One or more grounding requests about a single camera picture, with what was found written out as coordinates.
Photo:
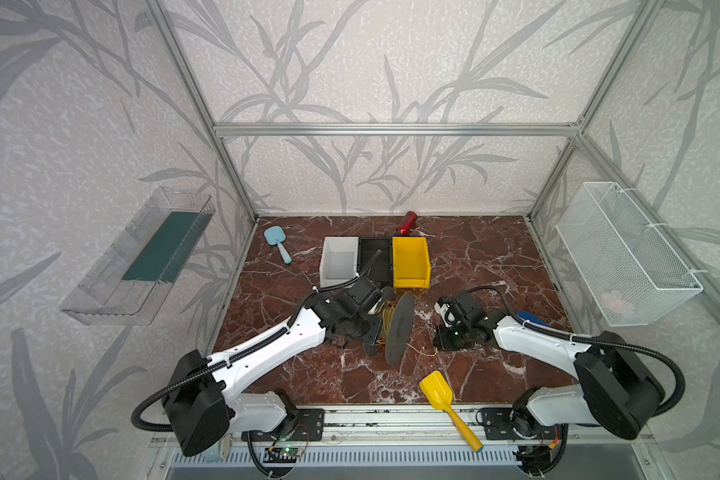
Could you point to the yellow plastic bin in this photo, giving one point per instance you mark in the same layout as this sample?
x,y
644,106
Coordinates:
x,y
411,263

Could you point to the white wire basket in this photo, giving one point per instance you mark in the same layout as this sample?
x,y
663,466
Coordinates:
x,y
615,246

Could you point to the grey cable spool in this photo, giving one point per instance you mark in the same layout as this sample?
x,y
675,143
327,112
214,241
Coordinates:
x,y
397,318

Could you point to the black plastic bin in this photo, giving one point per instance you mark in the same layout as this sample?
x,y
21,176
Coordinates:
x,y
375,260

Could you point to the blue wooden handled tool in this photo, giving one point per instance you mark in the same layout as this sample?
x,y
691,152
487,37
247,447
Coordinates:
x,y
530,318

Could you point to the pink item in basket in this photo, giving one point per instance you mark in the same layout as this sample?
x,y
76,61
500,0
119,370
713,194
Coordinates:
x,y
616,303

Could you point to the clear plastic wall tray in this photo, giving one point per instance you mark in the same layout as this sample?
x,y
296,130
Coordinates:
x,y
128,285

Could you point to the light blue brush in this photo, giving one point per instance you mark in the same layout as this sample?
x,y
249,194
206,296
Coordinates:
x,y
275,236

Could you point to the yellow plastic scoop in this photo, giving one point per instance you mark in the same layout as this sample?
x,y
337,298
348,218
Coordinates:
x,y
440,396

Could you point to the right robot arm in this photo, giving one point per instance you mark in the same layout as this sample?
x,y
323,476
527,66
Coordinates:
x,y
619,386

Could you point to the white plastic bin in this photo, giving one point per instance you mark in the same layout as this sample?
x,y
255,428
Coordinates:
x,y
339,260

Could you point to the red handled screwdriver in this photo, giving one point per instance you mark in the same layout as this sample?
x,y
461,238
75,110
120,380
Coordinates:
x,y
407,224

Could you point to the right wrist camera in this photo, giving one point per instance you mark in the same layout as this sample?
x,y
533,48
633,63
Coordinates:
x,y
447,309

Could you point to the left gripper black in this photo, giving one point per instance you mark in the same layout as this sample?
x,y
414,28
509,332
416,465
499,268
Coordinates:
x,y
371,327

